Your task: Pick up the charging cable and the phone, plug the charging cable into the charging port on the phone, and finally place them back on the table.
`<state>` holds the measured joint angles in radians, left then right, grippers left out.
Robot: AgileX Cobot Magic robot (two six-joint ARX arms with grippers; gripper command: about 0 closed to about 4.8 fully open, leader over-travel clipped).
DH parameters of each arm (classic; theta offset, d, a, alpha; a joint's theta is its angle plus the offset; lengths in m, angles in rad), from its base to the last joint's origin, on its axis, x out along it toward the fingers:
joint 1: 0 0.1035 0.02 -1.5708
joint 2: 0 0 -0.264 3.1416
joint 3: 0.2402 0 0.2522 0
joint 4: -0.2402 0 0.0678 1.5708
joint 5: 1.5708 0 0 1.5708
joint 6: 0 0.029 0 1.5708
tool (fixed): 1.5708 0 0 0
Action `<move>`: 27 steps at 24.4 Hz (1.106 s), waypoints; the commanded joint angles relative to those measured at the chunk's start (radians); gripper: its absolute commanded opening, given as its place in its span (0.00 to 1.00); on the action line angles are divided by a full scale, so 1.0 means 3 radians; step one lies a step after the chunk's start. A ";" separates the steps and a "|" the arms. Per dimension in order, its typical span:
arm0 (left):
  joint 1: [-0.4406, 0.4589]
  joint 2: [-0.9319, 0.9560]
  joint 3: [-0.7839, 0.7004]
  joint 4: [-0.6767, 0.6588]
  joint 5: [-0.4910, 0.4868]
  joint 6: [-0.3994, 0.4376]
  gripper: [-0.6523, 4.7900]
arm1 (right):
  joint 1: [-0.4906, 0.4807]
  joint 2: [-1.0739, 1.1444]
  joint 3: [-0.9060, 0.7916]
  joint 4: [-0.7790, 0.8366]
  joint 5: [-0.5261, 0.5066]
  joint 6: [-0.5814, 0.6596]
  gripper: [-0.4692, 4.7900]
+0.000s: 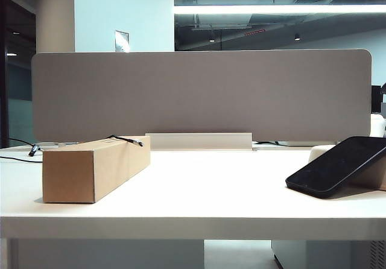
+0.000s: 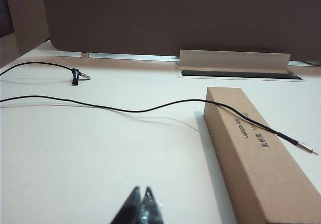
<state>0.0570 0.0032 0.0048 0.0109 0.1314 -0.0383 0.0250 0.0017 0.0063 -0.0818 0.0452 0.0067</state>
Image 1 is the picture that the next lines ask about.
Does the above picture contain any black charging cable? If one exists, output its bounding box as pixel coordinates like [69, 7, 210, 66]
[0, 134, 145, 164]

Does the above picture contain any black smartphone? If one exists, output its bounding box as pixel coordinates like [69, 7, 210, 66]
[285, 135, 386, 199]

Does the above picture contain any open white box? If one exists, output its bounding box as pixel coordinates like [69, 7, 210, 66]
[145, 132, 253, 151]

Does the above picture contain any grey fabric desk divider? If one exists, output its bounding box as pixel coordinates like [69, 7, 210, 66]
[31, 48, 373, 143]

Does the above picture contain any white pulp tray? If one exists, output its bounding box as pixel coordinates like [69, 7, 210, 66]
[310, 144, 386, 191]

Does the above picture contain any long brown cardboard box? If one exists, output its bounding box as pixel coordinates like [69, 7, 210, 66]
[42, 135, 151, 204]

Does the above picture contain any long ceiling light strip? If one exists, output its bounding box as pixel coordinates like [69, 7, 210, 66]
[174, 4, 386, 15]

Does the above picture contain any black background monitor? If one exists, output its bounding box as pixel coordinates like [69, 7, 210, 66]
[371, 84, 382, 113]

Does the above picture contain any white rounded background object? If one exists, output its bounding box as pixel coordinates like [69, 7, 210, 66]
[369, 113, 386, 138]

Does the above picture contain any framed wall notice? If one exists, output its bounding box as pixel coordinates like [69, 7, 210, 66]
[114, 30, 131, 53]

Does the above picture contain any silver divider clamp bracket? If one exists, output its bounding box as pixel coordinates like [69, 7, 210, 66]
[36, 142, 78, 148]

